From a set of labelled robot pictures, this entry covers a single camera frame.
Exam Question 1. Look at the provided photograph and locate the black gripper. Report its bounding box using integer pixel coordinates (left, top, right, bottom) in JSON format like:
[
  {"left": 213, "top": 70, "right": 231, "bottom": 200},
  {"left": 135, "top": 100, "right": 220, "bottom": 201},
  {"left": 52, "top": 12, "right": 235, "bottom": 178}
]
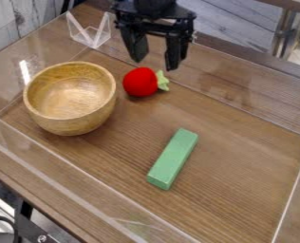
[{"left": 113, "top": 0, "right": 197, "bottom": 71}]

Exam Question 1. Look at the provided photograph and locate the green rectangular block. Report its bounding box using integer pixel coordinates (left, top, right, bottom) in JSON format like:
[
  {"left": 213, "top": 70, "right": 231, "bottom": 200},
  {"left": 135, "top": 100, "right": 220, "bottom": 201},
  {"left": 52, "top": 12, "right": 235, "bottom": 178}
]
[{"left": 147, "top": 128, "right": 199, "bottom": 190}]

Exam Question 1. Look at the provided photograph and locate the brown wooden bowl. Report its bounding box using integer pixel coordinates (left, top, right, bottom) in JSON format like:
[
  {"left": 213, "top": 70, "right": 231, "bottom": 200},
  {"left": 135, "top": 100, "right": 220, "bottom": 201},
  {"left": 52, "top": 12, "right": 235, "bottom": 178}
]
[{"left": 24, "top": 61, "right": 117, "bottom": 136}]

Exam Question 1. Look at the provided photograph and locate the red plush strawberry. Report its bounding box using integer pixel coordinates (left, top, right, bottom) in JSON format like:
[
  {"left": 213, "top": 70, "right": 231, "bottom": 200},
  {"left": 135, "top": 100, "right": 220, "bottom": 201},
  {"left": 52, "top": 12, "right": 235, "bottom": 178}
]
[{"left": 123, "top": 67, "right": 169, "bottom": 97}]

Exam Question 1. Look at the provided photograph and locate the clear acrylic corner bracket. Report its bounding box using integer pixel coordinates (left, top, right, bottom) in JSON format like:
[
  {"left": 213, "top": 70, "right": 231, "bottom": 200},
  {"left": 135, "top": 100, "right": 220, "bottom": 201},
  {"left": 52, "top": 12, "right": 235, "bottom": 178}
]
[{"left": 65, "top": 12, "right": 112, "bottom": 49}]

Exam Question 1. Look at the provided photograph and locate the clear acrylic tray wall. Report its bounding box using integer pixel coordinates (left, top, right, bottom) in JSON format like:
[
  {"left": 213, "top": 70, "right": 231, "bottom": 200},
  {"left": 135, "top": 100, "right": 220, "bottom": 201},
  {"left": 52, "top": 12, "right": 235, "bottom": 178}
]
[{"left": 0, "top": 120, "right": 200, "bottom": 243}]

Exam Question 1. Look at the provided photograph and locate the black table leg bracket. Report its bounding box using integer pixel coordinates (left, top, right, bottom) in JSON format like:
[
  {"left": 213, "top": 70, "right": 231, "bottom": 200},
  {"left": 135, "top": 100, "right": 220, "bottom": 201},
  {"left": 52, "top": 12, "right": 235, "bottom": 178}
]
[{"left": 0, "top": 200, "right": 61, "bottom": 243}]

